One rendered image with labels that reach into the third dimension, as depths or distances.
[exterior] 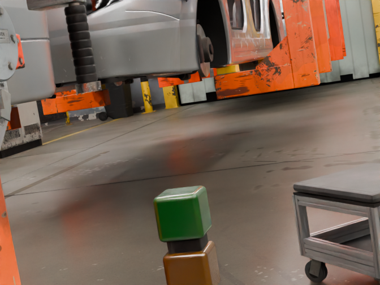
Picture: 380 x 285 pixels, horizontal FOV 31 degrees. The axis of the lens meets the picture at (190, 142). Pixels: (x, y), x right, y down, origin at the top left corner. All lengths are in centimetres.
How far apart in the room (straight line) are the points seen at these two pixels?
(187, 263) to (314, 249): 170
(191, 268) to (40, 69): 134
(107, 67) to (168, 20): 40
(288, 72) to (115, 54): 142
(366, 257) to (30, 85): 105
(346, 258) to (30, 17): 114
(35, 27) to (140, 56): 173
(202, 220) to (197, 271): 4
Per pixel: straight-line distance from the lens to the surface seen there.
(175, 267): 60
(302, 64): 458
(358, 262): 211
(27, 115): 990
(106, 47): 356
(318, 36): 650
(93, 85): 119
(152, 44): 361
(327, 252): 223
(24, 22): 186
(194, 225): 58
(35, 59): 187
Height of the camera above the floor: 76
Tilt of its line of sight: 6 degrees down
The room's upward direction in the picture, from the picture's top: 9 degrees counter-clockwise
